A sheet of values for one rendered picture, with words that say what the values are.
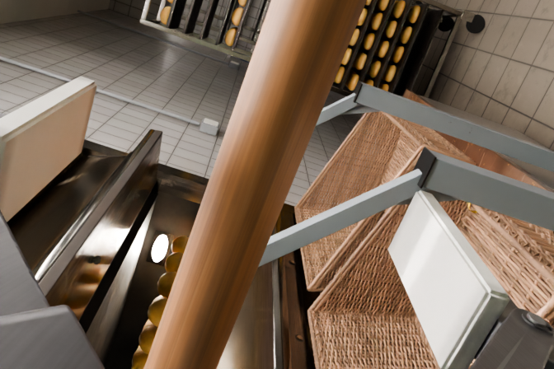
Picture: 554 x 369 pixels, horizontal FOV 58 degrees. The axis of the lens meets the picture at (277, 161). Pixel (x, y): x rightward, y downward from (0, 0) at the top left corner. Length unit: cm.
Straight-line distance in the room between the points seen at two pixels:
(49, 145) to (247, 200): 7
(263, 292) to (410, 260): 114
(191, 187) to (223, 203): 166
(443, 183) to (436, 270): 47
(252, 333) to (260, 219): 102
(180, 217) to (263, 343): 84
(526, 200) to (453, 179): 10
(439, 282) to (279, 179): 6
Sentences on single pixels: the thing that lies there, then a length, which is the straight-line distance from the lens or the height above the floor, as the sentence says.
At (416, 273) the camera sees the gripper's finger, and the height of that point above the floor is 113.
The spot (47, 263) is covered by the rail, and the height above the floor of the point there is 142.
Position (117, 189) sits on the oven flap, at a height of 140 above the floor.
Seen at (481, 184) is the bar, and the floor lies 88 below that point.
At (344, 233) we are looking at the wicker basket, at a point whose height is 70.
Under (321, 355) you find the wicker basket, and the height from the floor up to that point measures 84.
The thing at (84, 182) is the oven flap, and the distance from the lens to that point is 164.
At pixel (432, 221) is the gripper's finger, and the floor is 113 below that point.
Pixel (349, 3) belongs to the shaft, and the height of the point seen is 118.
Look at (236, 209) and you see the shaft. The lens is 18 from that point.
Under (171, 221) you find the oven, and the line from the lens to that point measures 191.
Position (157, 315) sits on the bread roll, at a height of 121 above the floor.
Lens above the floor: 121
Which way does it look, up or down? 8 degrees down
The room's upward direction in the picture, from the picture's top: 72 degrees counter-clockwise
